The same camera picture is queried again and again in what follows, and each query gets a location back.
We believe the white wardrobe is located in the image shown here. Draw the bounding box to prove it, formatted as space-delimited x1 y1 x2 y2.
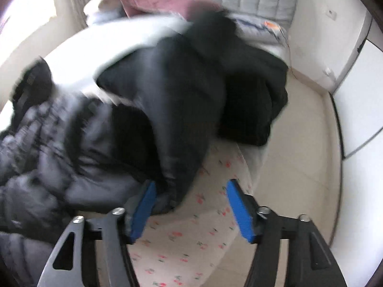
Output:
334 20 383 158

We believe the pink pillow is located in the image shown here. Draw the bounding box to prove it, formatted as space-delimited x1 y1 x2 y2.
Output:
120 0 223 22

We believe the white patterned pillow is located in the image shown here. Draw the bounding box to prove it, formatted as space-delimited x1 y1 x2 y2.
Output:
229 13 286 45

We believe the folded black garment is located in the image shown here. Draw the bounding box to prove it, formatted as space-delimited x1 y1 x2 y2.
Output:
184 11 288 146

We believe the light blue folded blanket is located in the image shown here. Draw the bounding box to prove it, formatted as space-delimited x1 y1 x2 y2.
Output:
83 0 127 27

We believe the bed with cherry sheet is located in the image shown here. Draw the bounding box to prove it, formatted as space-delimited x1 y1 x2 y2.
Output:
0 14 293 287

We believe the black puffer jacket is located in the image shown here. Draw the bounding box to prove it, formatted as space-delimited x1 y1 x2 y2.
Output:
1 31 225 286

